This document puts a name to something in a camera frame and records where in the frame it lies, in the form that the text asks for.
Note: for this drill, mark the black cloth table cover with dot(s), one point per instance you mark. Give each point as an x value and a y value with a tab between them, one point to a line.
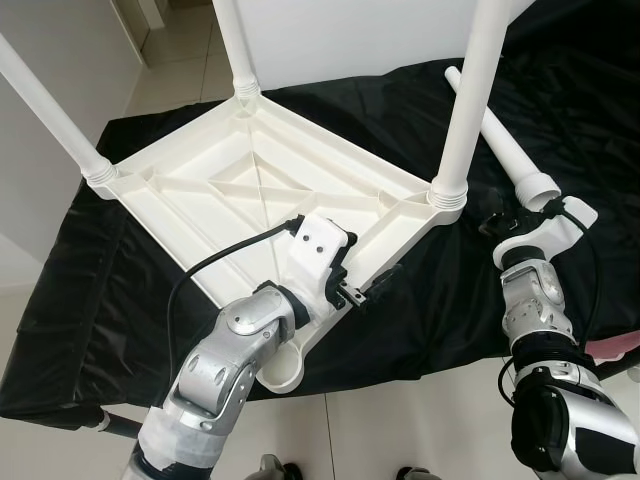
570	110

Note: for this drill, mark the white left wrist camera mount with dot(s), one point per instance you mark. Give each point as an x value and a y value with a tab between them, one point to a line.
320	240

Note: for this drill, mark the white plastic table leg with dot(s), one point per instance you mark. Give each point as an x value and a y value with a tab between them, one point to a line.
236	40
515	155
50	110
470	100

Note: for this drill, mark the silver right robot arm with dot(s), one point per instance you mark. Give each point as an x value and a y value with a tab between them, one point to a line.
535	300

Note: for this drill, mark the pink stool seat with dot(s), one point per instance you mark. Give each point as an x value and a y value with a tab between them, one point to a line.
615	347

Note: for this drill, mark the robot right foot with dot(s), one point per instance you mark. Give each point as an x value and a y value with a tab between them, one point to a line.
415	473

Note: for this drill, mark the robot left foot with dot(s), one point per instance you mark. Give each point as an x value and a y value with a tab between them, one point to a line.
278	468

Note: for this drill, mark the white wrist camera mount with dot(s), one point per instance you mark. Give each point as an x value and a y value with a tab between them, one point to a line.
560	225
320	240

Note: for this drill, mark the white door frame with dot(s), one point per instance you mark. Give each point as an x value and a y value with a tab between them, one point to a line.
130	25

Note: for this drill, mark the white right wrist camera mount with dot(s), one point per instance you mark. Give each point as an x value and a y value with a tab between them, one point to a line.
560	225

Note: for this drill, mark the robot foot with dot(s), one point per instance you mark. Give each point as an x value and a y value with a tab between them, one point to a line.
278	468
415	473

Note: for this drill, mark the white plastic table top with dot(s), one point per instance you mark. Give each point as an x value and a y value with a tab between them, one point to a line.
200	180

